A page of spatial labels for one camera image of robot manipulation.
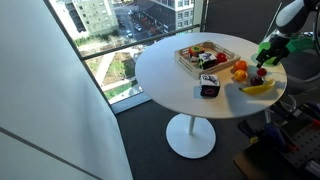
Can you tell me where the green plastic bowl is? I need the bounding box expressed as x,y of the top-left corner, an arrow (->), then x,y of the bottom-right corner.
257,42 -> 279,66

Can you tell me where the colourful number nine cube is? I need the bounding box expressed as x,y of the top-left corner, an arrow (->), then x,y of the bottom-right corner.
188,45 -> 205,57

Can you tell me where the dark purple plum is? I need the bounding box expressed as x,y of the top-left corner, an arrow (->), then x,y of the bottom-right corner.
250,76 -> 264,86

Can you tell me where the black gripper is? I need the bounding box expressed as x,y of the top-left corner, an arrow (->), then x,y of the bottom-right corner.
256,35 -> 290,68

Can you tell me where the red strawberry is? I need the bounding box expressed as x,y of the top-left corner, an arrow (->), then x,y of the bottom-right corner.
256,68 -> 267,76

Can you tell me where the wooden slatted tray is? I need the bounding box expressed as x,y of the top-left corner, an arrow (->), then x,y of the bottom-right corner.
175,41 -> 240,79

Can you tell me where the white round table base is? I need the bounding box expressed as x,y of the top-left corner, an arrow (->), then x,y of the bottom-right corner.
166,114 -> 216,159

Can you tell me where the black white soft cube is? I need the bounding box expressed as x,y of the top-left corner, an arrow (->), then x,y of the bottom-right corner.
200,74 -> 220,97

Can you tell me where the black white zebra cube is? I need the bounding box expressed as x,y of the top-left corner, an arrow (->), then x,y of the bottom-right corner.
197,52 -> 217,70

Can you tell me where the black pegboard with clamps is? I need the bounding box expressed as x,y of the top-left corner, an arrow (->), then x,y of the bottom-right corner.
237,101 -> 320,180

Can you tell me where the yellow banana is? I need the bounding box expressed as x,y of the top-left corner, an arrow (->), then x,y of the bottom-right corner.
239,79 -> 275,95

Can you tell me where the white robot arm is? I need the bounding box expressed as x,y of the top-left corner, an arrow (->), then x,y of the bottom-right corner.
256,0 -> 320,68

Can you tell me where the yellow orange peach fruit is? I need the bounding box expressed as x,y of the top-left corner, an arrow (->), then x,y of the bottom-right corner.
233,70 -> 248,82

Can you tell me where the brown cardboard box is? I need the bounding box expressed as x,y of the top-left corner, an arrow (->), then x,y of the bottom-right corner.
233,146 -> 275,180

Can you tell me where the red apple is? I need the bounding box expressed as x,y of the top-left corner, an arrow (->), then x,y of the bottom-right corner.
216,53 -> 227,63

